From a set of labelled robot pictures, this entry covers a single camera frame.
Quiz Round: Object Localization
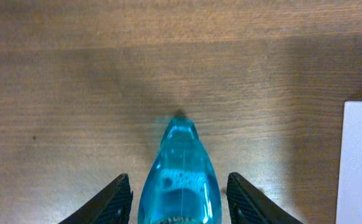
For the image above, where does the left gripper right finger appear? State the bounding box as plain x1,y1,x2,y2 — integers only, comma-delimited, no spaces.
226,172,302,224

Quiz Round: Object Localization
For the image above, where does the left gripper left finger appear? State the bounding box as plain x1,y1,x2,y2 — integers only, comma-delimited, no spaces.
60,173,133,224

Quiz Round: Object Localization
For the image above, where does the teal mouthwash bottle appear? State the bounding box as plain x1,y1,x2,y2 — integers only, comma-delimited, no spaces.
138,117,222,224

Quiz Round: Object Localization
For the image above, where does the white box pink interior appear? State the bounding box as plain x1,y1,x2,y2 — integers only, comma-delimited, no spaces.
336,101,362,223

